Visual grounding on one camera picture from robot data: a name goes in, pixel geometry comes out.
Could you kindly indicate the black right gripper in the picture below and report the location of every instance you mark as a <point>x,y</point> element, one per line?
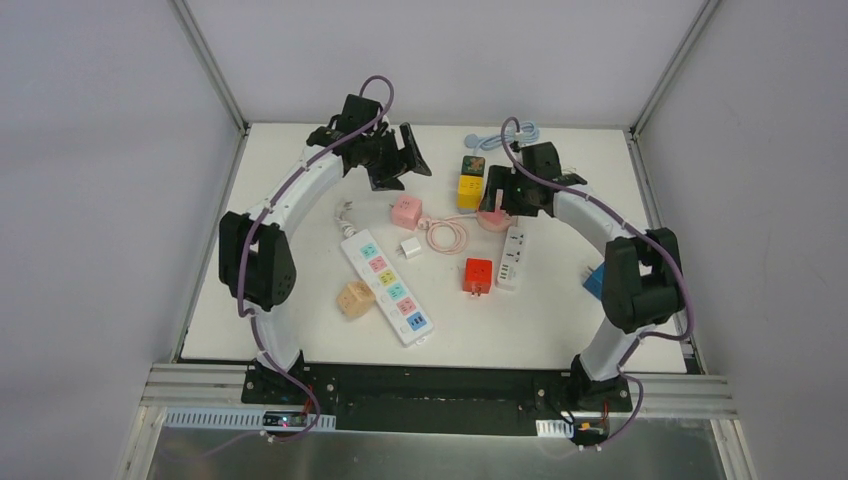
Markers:
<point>506,192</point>

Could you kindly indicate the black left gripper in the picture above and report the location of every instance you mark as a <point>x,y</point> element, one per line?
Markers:
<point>395,156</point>

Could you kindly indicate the white tower power strip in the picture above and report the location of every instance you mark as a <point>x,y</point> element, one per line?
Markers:
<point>509,274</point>

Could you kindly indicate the orange-red cube socket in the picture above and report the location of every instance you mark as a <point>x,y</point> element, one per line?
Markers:
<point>478,276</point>

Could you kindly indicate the white usb charger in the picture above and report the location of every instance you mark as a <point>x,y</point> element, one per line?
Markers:
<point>409,248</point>

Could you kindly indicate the blue cube socket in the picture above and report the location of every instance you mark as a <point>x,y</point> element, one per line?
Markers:
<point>593,281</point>

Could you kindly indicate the beige cube socket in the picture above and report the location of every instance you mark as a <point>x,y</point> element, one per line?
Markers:
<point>355,299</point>

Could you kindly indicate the white multicolour power strip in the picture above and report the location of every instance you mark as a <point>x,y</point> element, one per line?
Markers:
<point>403,311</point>

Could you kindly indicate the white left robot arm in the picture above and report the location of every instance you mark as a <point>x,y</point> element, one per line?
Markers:
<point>255,261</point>

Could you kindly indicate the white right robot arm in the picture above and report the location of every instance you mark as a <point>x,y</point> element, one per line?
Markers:
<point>641,285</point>

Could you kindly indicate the pink round socket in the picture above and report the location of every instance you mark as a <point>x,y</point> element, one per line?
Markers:
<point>495,222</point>

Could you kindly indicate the yellow cube socket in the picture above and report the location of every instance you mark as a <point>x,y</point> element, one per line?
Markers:
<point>470,191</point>

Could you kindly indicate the pink cube socket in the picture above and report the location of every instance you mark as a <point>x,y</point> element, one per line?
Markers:
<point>406,212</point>

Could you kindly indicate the dark green cube socket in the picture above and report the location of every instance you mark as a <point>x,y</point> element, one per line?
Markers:
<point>473,166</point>

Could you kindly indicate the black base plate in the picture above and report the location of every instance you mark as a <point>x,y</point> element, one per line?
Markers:
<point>464,417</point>

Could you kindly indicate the aluminium frame rail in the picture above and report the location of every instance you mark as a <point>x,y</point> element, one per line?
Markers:
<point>338,386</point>

